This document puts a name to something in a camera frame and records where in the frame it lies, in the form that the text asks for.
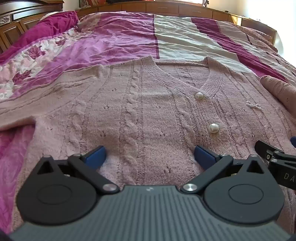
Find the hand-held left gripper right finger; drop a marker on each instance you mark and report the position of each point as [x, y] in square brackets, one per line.
[204, 157]

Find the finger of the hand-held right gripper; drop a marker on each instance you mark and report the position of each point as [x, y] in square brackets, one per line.
[293, 141]
[262, 147]

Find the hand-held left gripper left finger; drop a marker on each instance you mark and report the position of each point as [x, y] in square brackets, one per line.
[96, 157]

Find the pink knit cardigan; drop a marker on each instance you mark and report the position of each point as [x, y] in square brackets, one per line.
[150, 104]

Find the pink and white bedspread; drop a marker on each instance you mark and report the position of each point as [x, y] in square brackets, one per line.
[104, 41]

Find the magenta pillow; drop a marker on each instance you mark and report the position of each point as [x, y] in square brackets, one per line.
[46, 27]

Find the carved wooden headboard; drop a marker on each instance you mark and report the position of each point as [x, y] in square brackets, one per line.
[13, 30]

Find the long wooden cabinet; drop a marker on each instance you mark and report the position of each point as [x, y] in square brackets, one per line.
[166, 8]

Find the row of books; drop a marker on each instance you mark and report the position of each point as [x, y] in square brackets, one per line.
[92, 2]

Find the small dark figurine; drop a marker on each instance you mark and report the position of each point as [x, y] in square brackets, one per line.
[205, 2]

